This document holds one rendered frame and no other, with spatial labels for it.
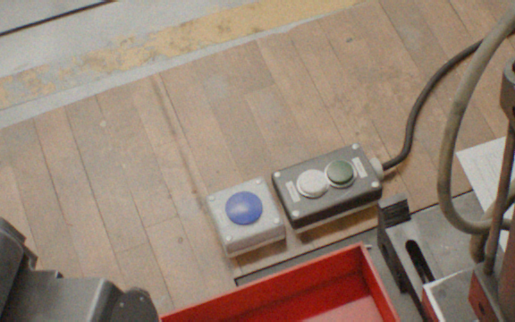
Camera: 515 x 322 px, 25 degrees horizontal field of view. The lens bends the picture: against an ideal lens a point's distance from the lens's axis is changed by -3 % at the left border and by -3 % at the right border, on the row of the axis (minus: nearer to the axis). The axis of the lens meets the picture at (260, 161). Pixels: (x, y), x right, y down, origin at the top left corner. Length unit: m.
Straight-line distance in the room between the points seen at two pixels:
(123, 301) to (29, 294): 0.07
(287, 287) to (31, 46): 1.57
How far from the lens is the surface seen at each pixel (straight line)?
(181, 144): 1.39
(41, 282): 0.85
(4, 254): 0.84
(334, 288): 1.27
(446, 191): 0.80
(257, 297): 1.24
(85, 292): 0.82
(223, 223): 1.29
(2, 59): 2.72
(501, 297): 0.84
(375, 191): 1.31
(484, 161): 1.36
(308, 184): 1.30
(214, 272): 1.30
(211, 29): 2.66
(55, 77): 2.65
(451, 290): 1.01
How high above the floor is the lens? 2.04
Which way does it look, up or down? 56 degrees down
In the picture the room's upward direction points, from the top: 8 degrees counter-clockwise
